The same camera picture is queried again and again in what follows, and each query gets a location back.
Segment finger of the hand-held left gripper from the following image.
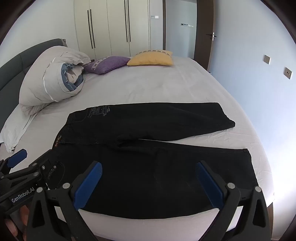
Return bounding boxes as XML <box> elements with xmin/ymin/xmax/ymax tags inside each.
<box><xmin>0</xmin><ymin>150</ymin><xmax>60</xmax><ymax>187</ymax></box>
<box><xmin>0</xmin><ymin>149</ymin><xmax>28</xmax><ymax>174</ymax></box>

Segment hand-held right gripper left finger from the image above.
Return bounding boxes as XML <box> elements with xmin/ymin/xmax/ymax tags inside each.
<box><xmin>26</xmin><ymin>161</ymin><xmax>103</xmax><ymax>241</ymax></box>

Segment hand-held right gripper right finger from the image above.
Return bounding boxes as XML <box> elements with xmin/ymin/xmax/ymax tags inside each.
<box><xmin>195</xmin><ymin>160</ymin><xmax>271</xmax><ymax>241</ymax></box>

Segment black denim pants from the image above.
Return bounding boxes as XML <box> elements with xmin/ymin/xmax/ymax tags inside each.
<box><xmin>45</xmin><ymin>102</ymin><xmax>259</xmax><ymax>219</ymax></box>

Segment person's left hand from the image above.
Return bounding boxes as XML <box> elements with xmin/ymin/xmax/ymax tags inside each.
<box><xmin>2</xmin><ymin>205</ymin><xmax>30</xmax><ymax>241</ymax></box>

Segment flat white pillow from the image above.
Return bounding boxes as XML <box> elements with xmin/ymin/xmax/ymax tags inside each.
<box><xmin>0</xmin><ymin>105</ymin><xmax>37</xmax><ymax>153</ymax></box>

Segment rolled grey duvet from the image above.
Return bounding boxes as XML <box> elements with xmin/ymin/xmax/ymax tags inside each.
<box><xmin>18</xmin><ymin>46</ymin><xmax>91</xmax><ymax>116</ymax></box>

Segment dark grey headboard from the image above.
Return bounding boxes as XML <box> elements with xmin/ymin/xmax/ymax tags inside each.
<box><xmin>0</xmin><ymin>38</ymin><xmax>67</xmax><ymax>93</ymax></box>

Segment bed with white sheet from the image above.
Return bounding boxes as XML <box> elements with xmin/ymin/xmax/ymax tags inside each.
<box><xmin>0</xmin><ymin>56</ymin><xmax>275</xmax><ymax>241</ymax></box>

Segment purple cushion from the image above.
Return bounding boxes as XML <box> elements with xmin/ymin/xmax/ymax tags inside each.
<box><xmin>84</xmin><ymin>56</ymin><xmax>131</xmax><ymax>75</ymax></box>

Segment yellow cushion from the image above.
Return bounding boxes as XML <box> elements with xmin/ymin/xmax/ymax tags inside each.
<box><xmin>127</xmin><ymin>50</ymin><xmax>174</xmax><ymax>67</ymax></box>

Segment cream wardrobe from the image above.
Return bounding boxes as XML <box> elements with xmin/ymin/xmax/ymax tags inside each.
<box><xmin>73</xmin><ymin>0</ymin><xmax>151</xmax><ymax>61</ymax></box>

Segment dark brown door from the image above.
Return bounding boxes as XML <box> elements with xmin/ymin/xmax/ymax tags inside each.
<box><xmin>194</xmin><ymin>0</ymin><xmax>215</xmax><ymax>72</ymax></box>

